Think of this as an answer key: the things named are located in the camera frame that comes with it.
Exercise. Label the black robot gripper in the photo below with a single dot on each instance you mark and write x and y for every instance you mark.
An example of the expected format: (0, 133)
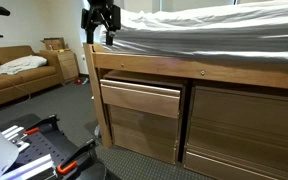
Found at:
(101, 12)

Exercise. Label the wooden drawer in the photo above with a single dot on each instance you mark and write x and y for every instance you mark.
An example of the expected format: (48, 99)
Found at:
(145, 98)

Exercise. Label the left wooden drawer cabinet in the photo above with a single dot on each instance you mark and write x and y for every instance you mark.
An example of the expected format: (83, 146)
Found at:
(145, 133)

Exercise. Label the wooden drawer cabinet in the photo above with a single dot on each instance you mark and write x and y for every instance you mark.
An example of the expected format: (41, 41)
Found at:
(145, 133)
(237, 132)

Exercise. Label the right wooden drawer cabinet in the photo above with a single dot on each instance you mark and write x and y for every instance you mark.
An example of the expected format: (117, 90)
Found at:
(237, 132)

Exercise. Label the wooden nightstand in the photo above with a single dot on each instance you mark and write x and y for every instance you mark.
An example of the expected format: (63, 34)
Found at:
(66, 60)

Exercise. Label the cardboard box on nightstand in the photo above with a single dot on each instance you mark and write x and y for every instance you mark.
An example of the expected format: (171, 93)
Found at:
(54, 43)

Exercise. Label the red object on floor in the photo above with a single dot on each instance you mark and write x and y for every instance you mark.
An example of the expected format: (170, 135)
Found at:
(78, 81)

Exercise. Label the white pillow on sofa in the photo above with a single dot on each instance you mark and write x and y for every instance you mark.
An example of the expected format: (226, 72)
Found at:
(21, 64)

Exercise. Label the black orange clamp rear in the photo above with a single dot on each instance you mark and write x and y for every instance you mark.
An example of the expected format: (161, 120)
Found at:
(51, 121)

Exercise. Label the black orange clamp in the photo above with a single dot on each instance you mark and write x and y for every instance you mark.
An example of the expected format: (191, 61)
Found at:
(83, 158)
(51, 121)

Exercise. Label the brown sofa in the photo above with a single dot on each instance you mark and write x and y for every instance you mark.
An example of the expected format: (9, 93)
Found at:
(30, 81)

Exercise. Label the black orange clamp front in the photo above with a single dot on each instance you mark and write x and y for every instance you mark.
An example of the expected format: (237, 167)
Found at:
(83, 158)

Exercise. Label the white striped mattress bedding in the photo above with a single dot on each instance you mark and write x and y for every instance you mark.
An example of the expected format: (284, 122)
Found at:
(251, 31)

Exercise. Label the wall power outlet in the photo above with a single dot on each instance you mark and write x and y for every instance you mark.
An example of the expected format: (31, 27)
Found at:
(83, 57)

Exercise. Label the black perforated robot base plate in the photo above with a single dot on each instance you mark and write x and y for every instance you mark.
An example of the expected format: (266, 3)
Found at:
(46, 141)

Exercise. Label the aluminium rail on base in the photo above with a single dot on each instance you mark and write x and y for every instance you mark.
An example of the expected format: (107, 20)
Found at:
(40, 169)

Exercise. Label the wooden bed frame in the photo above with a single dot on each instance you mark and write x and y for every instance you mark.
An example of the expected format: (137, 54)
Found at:
(259, 73)

